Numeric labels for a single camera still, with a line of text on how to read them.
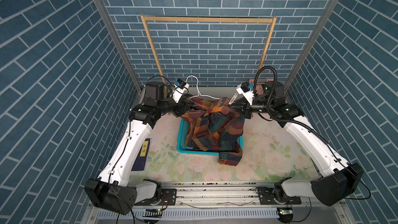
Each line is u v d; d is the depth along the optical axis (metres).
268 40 0.74
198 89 0.65
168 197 0.73
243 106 0.63
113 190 0.36
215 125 0.86
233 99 0.65
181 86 0.59
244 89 0.58
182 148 0.85
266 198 0.73
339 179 0.38
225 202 0.73
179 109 0.62
